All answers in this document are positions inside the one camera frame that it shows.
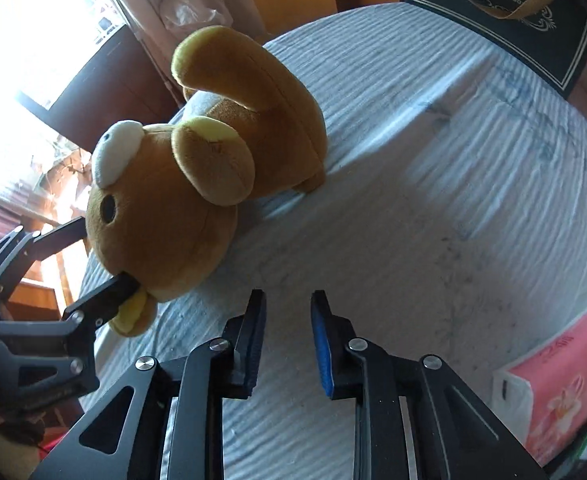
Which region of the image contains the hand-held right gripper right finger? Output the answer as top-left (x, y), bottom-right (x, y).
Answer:
top-left (310, 290), bottom-right (549, 480)

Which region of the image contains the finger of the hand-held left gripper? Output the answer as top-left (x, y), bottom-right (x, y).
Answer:
top-left (0, 216), bottom-right (90, 301)
top-left (0, 275), bottom-right (141, 411)

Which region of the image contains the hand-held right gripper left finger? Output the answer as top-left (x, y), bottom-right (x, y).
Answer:
top-left (30, 288), bottom-right (267, 480)

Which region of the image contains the brown bear plush toy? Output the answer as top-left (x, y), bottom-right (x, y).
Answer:
top-left (84, 25), bottom-right (330, 338)

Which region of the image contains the dark wooden cabinet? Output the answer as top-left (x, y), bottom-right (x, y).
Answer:
top-left (48, 25), bottom-right (186, 153)

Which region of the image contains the striped white bed sheet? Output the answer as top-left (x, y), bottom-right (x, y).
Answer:
top-left (78, 2), bottom-right (587, 480)

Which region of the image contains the pink flowered tissue pack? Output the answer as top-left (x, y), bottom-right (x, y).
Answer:
top-left (492, 301), bottom-right (587, 466)

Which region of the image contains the clear plastic bag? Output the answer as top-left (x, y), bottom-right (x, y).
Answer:
top-left (159, 0), bottom-right (234, 31)

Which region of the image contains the black gift box gold ribbon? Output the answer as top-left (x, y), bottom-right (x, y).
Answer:
top-left (401, 0), bottom-right (587, 101)

